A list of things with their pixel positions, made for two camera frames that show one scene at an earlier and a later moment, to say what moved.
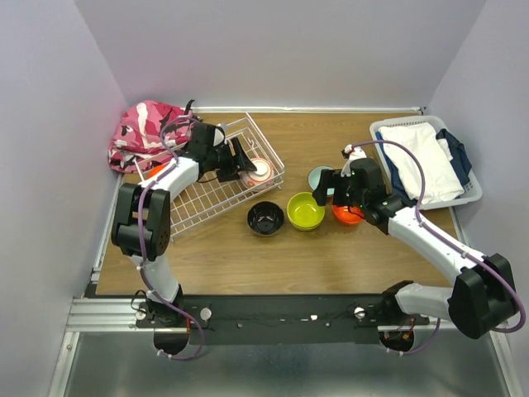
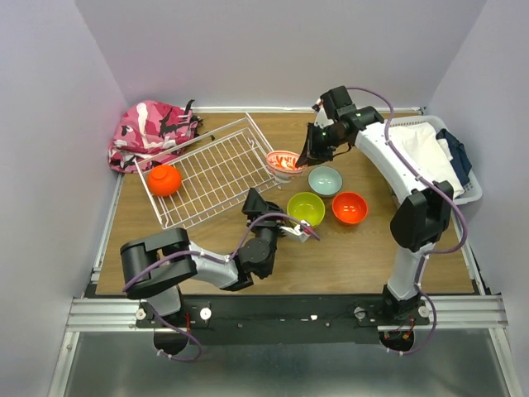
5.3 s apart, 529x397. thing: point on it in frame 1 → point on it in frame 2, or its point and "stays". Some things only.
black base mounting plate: [278, 320] stays
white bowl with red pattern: [259, 179] → [282, 164]
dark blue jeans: [459, 162] stays
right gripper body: [345, 193] → [328, 141]
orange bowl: [349, 214] stays
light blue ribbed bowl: [314, 178] stays
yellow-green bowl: [303, 212] stays
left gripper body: [221, 160] → [269, 230]
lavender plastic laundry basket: [473, 188] stays
